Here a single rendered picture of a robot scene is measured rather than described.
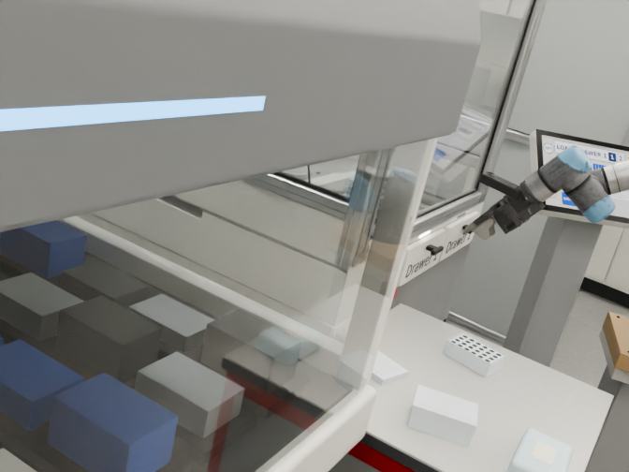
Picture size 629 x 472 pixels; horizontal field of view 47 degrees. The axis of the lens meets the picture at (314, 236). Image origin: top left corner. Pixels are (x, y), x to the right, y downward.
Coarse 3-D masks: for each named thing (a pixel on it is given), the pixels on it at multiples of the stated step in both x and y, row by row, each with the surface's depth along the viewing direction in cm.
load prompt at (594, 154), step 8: (560, 144) 261; (568, 144) 262; (576, 144) 263; (560, 152) 260; (584, 152) 263; (592, 152) 264; (600, 152) 265; (608, 152) 266; (616, 152) 267; (600, 160) 264; (608, 160) 265; (616, 160) 266; (624, 160) 267
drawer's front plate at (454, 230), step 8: (464, 216) 232; (472, 216) 235; (456, 224) 222; (464, 224) 230; (448, 232) 218; (456, 232) 225; (448, 240) 220; (456, 240) 228; (464, 240) 237; (448, 248) 224; (456, 248) 232; (440, 256) 220
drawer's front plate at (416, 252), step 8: (440, 232) 211; (424, 240) 201; (432, 240) 206; (440, 240) 212; (408, 248) 191; (416, 248) 195; (424, 248) 201; (408, 256) 191; (416, 256) 197; (424, 256) 204; (432, 256) 211; (408, 264) 194; (416, 264) 200; (424, 264) 207; (432, 264) 215; (408, 272) 196; (416, 272) 202; (400, 280) 193; (408, 280) 199
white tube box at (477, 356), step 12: (456, 336) 179; (468, 336) 180; (444, 348) 176; (456, 348) 174; (468, 348) 174; (480, 348) 176; (492, 348) 176; (456, 360) 174; (468, 360) 172; (480, 360) 170; (492, 360) 172; (504, 360) 174; (480, 372) 170; (492, 372) 172
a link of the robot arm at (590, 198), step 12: (588, 180) 178; (564, 192) 182; (576, 192) 179; (588, 192) 178; (600, 192) 178; (576, 204) 181; (588, 204) 179; (600, 204) 178; (612, 204) 179; (588, 216) 181; (600, 216) 179
